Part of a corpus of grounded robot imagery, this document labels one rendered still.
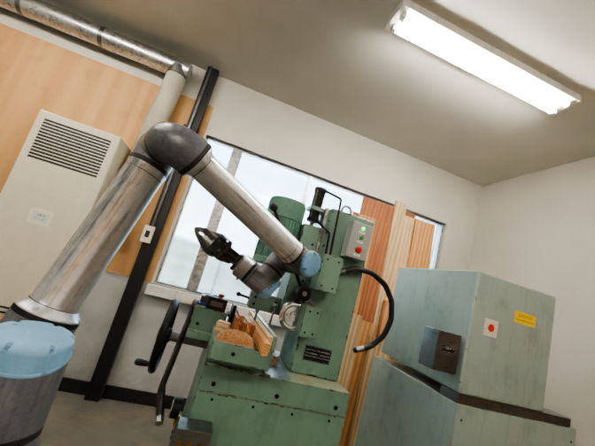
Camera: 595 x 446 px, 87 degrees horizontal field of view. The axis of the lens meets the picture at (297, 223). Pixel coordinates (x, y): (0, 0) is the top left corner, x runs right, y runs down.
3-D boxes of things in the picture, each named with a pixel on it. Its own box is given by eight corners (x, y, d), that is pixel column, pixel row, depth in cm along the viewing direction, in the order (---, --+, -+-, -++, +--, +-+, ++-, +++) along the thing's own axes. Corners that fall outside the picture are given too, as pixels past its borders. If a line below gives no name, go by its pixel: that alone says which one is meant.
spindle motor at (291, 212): (249, 260, 148) (267, 199, 154) (284, 270, 152) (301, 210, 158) (253, 260, 131) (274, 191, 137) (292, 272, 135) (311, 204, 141)
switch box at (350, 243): (339, 255, 139) (348, 221, 142) (359, 261, 141) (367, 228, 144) (345, 255, 133) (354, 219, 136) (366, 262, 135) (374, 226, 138)
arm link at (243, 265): (254, 264, 122) (238, 283, 118) (244, 256, 122) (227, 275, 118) (257, 259, 113) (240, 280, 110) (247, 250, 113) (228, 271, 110)
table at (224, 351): (191, 319, 158) (195, 306, 160) (249, 332, 165) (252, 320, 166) (179, 352, 100) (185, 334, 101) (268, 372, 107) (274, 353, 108)
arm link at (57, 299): (-49, 388, 63) (155, 108, 85) (-29, 357, 77) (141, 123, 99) (36, 403, 71) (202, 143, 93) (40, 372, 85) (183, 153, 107)
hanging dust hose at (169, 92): (100, 238, 234) (165, 77, 260) (125, 244, 238) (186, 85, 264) (92, 236, 217) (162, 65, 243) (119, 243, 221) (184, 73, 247)
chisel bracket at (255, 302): (244, 308, 140) (251, 289, 142) (274, 315, 143) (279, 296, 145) (246, 311, 133) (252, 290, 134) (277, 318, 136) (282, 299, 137)
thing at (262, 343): (244, 323, 152) (247, 315, 153) (249, 324, 152) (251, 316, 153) (261, 356, 101) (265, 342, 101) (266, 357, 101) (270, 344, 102)
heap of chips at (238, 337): (215, 334, 113) (219, 323, 114) (252, 342, 116) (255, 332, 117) (216, 340, 105) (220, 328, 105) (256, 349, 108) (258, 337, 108)
